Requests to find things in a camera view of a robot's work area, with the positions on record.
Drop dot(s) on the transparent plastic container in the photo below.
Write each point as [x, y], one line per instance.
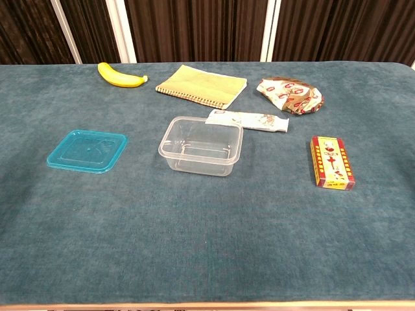
[201, 162]

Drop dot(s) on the blue translucent square lid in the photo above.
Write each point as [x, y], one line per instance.
[87, 152]

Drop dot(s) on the white printed toothpaste tube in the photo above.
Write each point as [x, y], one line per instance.
[259, 121]

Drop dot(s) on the tan spiral notebook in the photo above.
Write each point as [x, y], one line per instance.
[201, 85]

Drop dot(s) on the teal table cloth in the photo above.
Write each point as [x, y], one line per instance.
[194, 226]

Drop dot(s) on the crumpled red white snack wrapper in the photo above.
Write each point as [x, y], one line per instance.
[291, 95]

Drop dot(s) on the yellow banana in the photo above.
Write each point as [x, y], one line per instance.
[120, 80]

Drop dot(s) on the red yellow card box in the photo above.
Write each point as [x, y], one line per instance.
[330, 162]

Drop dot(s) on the dark brown pleated curtain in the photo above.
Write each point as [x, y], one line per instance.
[194, 29]

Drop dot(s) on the wide white frame post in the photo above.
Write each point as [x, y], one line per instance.
[121, 32]

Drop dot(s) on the thin grey white frame post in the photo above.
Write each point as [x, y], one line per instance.
[66, 32]

